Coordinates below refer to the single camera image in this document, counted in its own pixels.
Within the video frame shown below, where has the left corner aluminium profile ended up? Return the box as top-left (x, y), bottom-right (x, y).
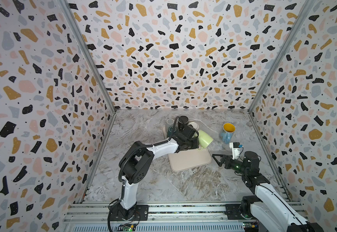
top-left (58, 0), bottom-right (116, 115)

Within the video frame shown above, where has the dark teal mug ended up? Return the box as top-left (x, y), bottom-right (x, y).
top-left (167, 127), bottom-right (177, 138)

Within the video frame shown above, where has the grey mug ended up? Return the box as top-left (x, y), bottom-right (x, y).
top-left (165, 119), bottom-right (175, 130)

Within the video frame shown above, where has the black mug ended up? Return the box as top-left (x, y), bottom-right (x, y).
top-left (178, 116), bottom-right (189, 131)

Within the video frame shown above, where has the right corner aluminium profile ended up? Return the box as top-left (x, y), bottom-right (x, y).
top-left (248, 0), bottom-right (315, 115)

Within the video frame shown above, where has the black corrugated cable conduit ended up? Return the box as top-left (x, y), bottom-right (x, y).
top-left (107, 116), bottom-right (184, 232)

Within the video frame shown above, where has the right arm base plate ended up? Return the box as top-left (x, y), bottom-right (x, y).
top-left (225, 202), bottom-right (268, 220)

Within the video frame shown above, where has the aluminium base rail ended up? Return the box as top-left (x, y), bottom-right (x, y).
top-left (62, 201), bottom-right (311, 232)

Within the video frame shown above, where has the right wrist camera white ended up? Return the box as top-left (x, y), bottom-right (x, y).
top-left (229, 142), bottom-right (243, 160)

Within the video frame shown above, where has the beige rectangular tray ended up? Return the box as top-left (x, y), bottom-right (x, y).
top-left (162, 125), bottom-right (211, 172)

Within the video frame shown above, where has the corner aluminium profile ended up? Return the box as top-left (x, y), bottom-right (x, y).
top-left (248, 0), bottom-right (315, 115)
top-left (58, 0), bottom-right (116, 115)

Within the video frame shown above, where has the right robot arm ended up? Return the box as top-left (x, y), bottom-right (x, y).
top-left (212, 151), bottom-right (323, 232)

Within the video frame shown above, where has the white mug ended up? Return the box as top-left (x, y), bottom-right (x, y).
top-left (188, 121), bottom-right (199, 131)

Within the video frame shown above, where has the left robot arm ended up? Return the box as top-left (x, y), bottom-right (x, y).
top-left (118, 125), bottom-right (199, 211)

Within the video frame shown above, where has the blue butterfly mug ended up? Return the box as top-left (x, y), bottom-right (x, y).
top-left (220, 123), bottom-right (236, 144)

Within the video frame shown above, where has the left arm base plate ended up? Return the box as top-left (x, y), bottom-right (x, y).
top-left (108, 204), bottom-right (149, 221)

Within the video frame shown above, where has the light green mug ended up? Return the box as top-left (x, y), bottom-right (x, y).
top-left (198, 130), bottom-right (214, 149)

